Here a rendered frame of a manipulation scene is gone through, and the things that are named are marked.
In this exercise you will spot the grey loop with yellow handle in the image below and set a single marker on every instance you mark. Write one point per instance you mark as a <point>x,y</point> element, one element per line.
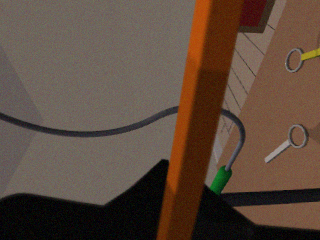
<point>303,57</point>

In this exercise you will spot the grey loop with flat handle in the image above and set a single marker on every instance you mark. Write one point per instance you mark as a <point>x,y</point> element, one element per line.
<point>286,144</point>

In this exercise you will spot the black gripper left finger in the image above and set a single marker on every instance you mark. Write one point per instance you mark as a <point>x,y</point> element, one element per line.
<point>133,215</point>

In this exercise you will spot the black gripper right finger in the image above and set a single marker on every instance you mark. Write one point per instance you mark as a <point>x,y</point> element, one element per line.
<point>217,220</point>

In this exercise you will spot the orange long bar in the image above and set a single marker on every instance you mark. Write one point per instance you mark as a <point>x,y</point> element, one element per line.
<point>213,34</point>

